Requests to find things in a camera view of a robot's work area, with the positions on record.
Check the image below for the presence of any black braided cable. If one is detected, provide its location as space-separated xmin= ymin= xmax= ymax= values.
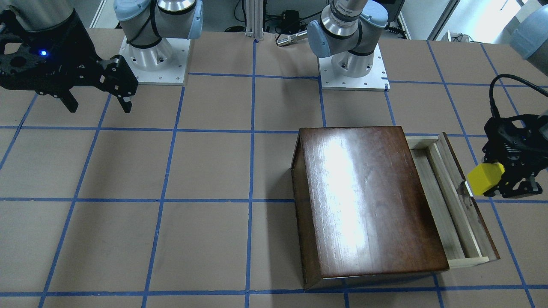
xmin=489 ymin=74 xmax=548 ymax=120

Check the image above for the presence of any white drawer handle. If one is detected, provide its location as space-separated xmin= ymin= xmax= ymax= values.
xmin=457 ymin=180 xmax=474 ymax=198

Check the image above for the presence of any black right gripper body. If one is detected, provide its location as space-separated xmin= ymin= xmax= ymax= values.
xmin=0 ymin=11 xmax=138 ymax=102

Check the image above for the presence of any light wooden drawer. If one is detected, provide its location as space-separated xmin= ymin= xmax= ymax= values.
xmin=406 ymin=133 xmax=500 ymax=269

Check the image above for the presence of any black power adapter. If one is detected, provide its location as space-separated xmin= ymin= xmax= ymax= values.
xmin=280 ymin=9 xmax=300 ymax=29

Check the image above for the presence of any aluminium profile post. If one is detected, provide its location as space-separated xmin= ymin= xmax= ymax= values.
xmin=242 ymin=0 xmax=265 ymax=41

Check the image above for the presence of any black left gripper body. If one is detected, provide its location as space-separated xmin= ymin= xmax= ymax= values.
xmin=482 ymin=114 xmax=548 ymax=198

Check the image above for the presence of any yellow block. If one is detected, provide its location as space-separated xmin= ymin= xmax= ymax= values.
xmin=467 ymin=163 xmax=505 ymax=195

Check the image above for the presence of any dark wooden drawer cabinet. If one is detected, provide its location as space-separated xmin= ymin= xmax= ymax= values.
xmin=290 ymin=125 xmax=450 ymax=289

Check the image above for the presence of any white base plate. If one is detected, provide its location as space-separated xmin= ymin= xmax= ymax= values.
xmin=318 ymin=45 xmax=391 ymax=91
xmin=119 ymin=37 xmax=193 ymax=86

